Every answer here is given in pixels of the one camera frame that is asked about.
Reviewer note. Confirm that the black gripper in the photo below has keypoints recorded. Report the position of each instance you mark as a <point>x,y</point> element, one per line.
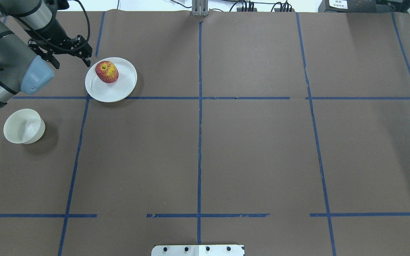
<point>53,32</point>

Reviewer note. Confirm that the red yellow apple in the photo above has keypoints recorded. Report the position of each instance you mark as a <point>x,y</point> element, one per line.
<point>107,71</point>

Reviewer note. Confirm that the white round plate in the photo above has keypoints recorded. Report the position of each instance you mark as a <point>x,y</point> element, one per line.
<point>112,92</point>

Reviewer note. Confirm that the white bowl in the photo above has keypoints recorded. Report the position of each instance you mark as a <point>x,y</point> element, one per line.
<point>24,126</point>

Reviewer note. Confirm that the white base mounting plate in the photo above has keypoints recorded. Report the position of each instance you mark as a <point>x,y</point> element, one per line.
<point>198,250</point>

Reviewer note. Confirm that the black box with label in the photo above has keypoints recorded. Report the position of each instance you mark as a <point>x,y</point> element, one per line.
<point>352,6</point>

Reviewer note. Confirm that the aluminium frame post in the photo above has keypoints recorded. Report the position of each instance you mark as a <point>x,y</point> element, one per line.
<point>199,8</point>

